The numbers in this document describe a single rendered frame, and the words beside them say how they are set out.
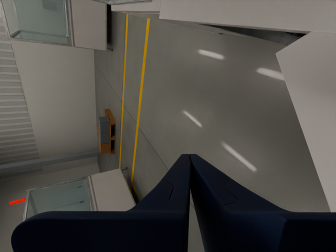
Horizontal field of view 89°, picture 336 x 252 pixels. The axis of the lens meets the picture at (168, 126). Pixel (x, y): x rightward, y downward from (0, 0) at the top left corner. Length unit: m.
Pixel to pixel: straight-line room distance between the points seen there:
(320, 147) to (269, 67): 1.05
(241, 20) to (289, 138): 0.99
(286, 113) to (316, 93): 0.97
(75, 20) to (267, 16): 4.54
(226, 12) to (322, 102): 0.23
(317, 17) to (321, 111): 0.12
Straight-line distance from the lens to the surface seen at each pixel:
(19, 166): 8.98
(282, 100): 1.26
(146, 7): 0.73
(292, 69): 0.31
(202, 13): 0.45
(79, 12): 4.75
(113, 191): 4.09
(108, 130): 5.27
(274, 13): 0.34
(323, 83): 0.29
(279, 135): 1.29
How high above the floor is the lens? 1.14
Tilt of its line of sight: 30 degrees down
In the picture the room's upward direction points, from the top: 97 degrees counter-clockwise
